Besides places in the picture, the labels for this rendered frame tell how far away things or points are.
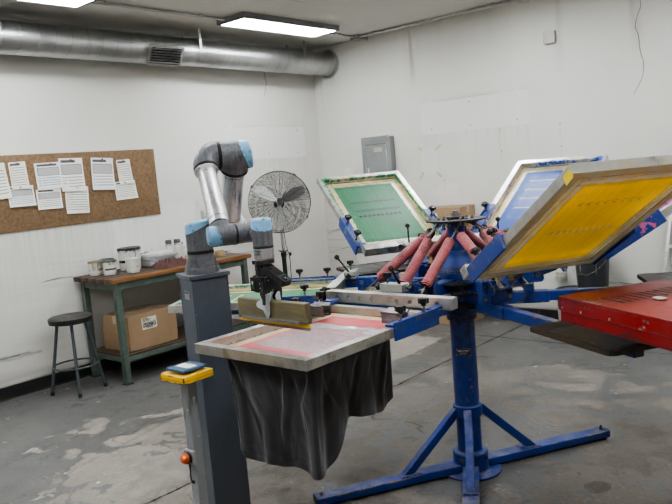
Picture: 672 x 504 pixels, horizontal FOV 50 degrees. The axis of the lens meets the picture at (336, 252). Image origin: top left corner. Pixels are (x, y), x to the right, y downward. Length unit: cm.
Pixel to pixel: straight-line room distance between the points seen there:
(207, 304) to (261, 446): 70
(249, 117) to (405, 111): 166
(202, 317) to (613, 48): 469
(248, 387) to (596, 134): 474
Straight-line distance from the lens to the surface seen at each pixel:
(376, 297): 318
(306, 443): 264
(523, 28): 715
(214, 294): 316
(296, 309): 254
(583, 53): 689
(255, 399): 275
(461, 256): 359
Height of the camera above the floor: 160
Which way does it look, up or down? 7 degrees down
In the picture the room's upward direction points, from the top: 5 degrees counter-clockwise
